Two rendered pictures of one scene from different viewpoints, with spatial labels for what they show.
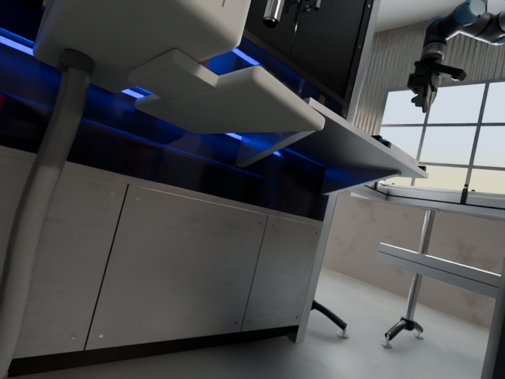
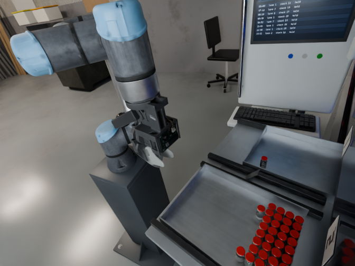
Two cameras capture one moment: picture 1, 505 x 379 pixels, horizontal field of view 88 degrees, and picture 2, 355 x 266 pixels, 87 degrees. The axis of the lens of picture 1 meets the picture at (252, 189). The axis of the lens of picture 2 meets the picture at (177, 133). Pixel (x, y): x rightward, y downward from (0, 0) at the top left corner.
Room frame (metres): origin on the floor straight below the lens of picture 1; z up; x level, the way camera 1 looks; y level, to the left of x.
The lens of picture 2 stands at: (1.32, -0.54, 1.45)
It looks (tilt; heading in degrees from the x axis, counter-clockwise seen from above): 37 degrees down; 171
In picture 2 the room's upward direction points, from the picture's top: 10 degrees counter-clockwise
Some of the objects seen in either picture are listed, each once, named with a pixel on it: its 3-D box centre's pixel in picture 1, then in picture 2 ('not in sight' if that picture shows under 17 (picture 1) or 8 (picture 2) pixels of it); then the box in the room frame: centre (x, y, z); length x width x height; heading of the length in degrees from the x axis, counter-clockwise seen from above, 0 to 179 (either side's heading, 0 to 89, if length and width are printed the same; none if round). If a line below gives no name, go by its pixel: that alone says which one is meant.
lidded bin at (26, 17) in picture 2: not in sight; (28, 17); (-4.93, -2.65, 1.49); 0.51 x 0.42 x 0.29; 49
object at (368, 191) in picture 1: (352, 177); not in sight; (1.68, -0.60, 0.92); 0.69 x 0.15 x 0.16; 126
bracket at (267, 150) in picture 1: (270, 148); not in sight; (0.84, -0.03, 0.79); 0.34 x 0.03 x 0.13; 36
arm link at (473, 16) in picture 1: (465, 19); (109, 37); (0.87, -0.57, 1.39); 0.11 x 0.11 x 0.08; 7
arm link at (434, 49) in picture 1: (432, 53); (140, 85); (0.96, -0.54, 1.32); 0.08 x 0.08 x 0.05
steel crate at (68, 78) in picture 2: not in sight; (87, 67); (-3.50, -1.55, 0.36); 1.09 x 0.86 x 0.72; 139
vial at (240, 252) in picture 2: not in sight; (240, 254); (1.16, -0.42, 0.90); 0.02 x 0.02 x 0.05
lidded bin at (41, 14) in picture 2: not in sight; (47, 13); (-4.43, -2.07, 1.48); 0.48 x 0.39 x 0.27; 49
